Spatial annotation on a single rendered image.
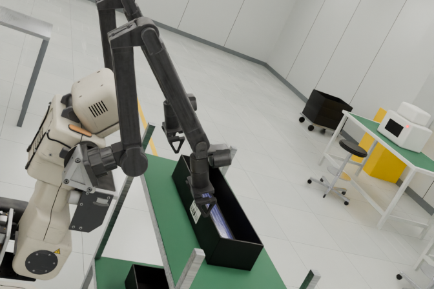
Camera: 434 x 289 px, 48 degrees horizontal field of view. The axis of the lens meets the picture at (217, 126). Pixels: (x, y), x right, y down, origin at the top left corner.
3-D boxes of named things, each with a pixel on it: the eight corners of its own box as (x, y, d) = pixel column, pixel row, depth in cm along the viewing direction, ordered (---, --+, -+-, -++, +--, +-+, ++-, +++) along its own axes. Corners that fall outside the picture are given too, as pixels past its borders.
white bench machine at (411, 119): (395, 136, 608) (414, 104, 594) (420, 153, 572) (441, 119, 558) (375, 129, 590) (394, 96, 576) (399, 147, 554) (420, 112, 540)
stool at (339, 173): (312, 176, 594) (336, 132, 575) (351, 199, 577) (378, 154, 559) (302, 186, 548) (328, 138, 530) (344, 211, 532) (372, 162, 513)
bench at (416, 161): (356, 174, 680) (385, 124, 656) (425, 242, 551) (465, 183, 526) (314, 162, 649) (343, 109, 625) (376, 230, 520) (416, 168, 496)
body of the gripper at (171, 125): (177, 123, 198) (176, 106, 195) (183, 134, 189) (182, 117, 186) (162, 126, 197) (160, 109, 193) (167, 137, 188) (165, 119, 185)
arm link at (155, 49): (130, 23, 132) (136, 34, 123) (149, 14, 132) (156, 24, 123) (188, 144, 154) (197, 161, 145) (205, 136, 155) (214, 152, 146)
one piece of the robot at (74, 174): (61, 183, 138) (78, 151, 135) (61, 174, 142) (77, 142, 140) (93, 194, 143) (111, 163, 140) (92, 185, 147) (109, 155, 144)
